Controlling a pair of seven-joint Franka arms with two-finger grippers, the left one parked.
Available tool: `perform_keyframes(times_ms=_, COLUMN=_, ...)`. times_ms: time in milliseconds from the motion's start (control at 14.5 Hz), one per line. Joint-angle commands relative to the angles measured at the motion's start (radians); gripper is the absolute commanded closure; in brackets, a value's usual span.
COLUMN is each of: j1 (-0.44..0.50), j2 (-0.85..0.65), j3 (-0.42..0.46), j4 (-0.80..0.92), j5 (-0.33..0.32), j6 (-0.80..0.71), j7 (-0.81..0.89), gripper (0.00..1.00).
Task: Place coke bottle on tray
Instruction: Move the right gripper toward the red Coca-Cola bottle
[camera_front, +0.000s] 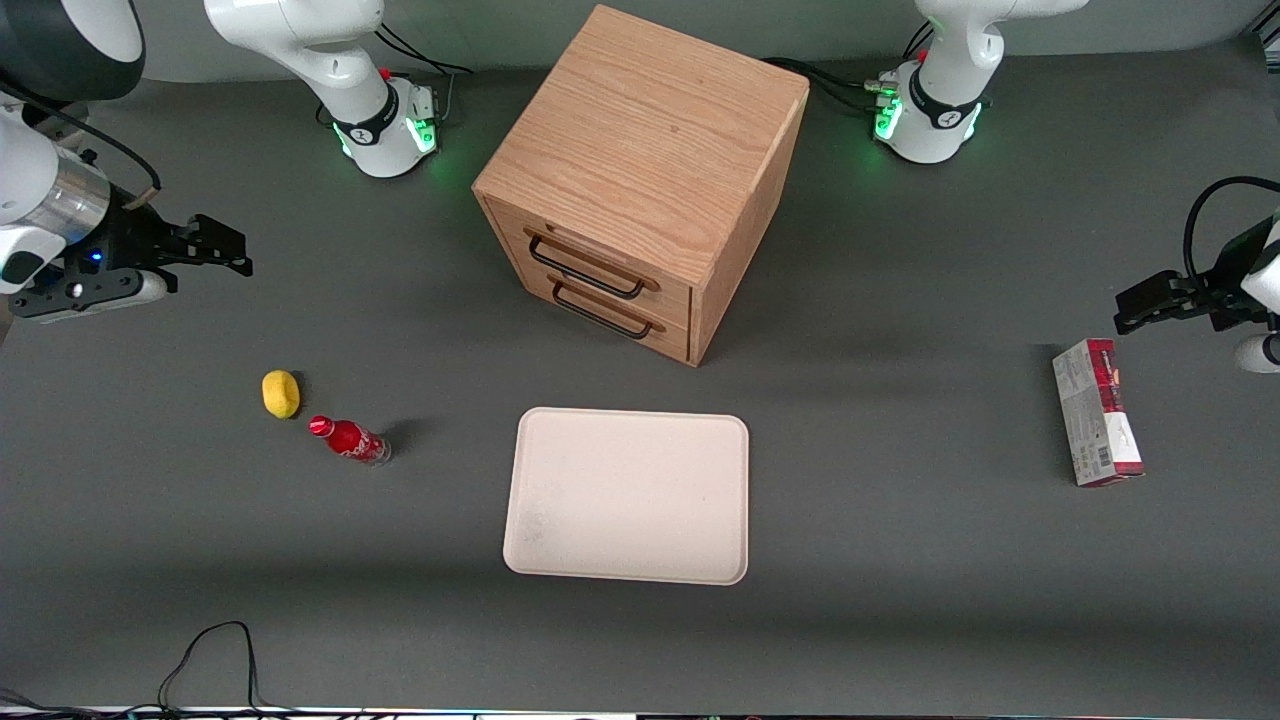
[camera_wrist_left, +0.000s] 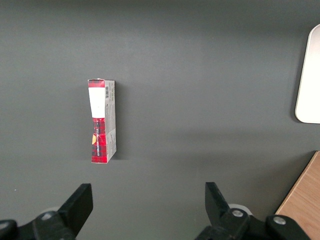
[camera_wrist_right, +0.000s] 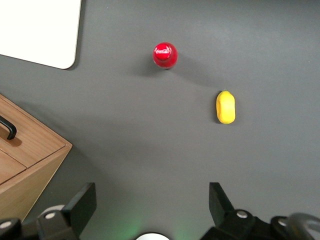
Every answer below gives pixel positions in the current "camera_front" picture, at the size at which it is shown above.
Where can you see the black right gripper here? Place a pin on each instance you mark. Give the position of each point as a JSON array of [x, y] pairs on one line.
[[127, 240]]

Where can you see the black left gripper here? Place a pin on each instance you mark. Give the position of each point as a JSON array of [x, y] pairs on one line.
[[1226, 268]]

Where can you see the red coke bottle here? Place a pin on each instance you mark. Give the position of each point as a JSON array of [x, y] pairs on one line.
[[352, 441]]

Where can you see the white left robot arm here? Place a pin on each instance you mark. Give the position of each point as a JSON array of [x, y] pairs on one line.
[[940, 110]]

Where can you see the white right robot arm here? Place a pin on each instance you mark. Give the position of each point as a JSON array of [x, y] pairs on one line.
[[370, 120]]

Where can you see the beige plastic tray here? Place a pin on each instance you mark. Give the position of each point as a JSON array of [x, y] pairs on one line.
[[627, 495]]

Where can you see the grey and red carton box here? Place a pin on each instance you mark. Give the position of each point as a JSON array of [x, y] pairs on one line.
[[1095, 415]]

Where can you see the yellow lemon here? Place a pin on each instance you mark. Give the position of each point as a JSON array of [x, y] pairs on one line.
[[281, 393]]

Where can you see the wooden two-drawer cabinet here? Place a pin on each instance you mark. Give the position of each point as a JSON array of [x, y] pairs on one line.
[[640, 150]]

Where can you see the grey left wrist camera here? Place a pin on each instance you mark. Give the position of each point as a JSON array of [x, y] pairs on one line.
[[1262, 354]]

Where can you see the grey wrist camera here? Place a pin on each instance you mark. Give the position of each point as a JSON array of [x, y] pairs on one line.
[[1262, 354], [80, 292]]

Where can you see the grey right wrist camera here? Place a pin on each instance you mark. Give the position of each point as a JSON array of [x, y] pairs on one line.
[[80, 292]]

